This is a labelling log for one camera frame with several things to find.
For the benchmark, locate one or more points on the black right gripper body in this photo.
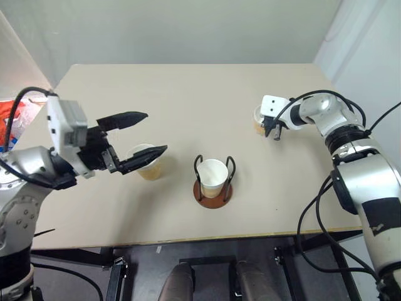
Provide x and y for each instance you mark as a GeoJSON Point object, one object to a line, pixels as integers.
{"type": "Point", "coordinates": [272, 121]}

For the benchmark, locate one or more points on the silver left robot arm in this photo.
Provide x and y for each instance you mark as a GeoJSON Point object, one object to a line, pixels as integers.
{"type": "Point", "coordinates": [18, 216]}

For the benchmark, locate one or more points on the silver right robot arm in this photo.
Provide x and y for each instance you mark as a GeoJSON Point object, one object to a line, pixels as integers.
{"type": "Point", "coordinates": [369, 178]}

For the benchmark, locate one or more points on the orange white plastic bag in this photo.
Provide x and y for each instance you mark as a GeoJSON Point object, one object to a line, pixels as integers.
{"type": "Point", "coordinates": [7, 120]}

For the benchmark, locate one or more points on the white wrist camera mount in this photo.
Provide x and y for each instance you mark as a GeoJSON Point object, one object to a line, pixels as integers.
{"type": "Point", "coordinates": [272, 105]}
{"type": "Point", "coordinates": [61, 125]}

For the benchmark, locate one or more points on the white paper cup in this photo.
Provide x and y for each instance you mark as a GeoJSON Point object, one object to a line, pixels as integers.
{"type": "Point", "coordinates": [213, 175]}
{"type": "Point", "coordinates": [258, 123]}

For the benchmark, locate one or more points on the black metal table frame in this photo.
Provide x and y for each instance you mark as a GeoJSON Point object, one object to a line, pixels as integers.
{"type": "Point", "coordinates": [78, 253]}

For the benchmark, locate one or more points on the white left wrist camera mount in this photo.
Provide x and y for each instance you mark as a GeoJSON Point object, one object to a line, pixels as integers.
{"type": "Point", "coordinates": [61, 125]}

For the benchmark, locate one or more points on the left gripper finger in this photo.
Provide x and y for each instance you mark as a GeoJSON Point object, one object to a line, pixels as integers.
{"type": "Point", "coordinates": [144, 158]}
{"type": "Point", "coordinates": [125, 119]}

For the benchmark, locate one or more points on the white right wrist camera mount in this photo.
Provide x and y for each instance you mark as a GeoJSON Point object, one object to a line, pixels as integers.
{"type": "Point", "coordinates": [272, 105]}

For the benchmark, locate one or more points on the dark rounded shape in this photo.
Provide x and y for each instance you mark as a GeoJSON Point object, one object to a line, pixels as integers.
{"type": "Point", "coordinates": [177, 283]}

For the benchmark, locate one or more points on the plastic cup with orange liquid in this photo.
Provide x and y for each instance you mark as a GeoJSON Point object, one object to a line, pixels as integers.
{"type": "Point", "coordinates": [153, 171]}

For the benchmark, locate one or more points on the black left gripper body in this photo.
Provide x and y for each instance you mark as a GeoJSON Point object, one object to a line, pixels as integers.
{"type": "Point", "coordinates": [95, 150]}

